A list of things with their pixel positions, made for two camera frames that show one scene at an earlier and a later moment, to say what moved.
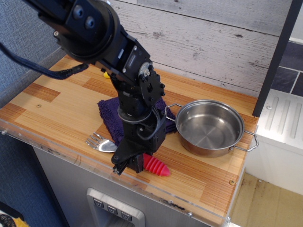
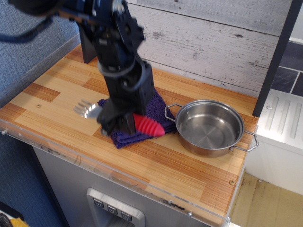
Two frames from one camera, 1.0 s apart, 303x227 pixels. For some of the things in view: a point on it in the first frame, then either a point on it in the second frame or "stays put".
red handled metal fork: [149, 164] → [85, 109]
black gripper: [140, 137] → [130, 86]
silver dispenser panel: [107, 210] stays put
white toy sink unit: [278, 154] stays put
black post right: [278, 56] stays put
